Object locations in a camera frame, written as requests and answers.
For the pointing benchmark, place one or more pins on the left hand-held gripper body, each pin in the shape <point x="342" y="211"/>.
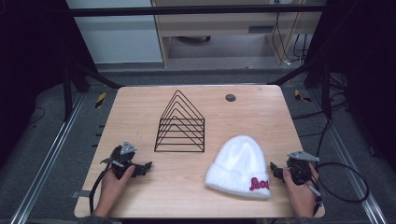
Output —
<point x="124" y="157"/>

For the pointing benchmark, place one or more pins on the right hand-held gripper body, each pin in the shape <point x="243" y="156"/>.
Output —
<point x="299" y="166"/>

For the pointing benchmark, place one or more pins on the person's right hand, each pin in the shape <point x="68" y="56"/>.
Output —
<point x="301" y="196"/>

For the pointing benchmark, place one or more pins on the person's left hand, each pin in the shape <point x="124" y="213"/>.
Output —
<point x="112" y="189"/>

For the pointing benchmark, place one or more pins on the white knitted beanie hat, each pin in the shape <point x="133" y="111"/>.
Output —
<point x="238" y="166"/>

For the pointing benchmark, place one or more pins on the grey tape strip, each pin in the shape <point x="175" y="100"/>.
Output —
<point x="80" y="194"/>

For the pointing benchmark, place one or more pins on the yellow black striped tape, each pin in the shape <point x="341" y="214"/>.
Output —
<point x="300" y="96"/>
<point x="100" y="100"/>

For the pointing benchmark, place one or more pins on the grey round table grommet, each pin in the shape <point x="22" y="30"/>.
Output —
<point x="230" y="97"/>

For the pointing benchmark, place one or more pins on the black metal stand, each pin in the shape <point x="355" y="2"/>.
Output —
<point x="317" y="77"/>
<point x="77" y="77"/>

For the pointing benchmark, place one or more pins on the black curtain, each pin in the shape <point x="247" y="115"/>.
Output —
<point x="28" y="68"/>
<point x="364" y="68"/>

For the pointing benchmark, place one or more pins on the white cabinet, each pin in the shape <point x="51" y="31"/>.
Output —
<point x="118" y="37"/>

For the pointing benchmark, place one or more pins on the aluminium floor rail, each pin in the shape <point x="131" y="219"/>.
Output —
<point x="351" y="174"/>
<point x="46" y="158"/>

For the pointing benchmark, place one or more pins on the black horizontal frame bar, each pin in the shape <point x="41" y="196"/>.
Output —
<point x="186" y="11"/>

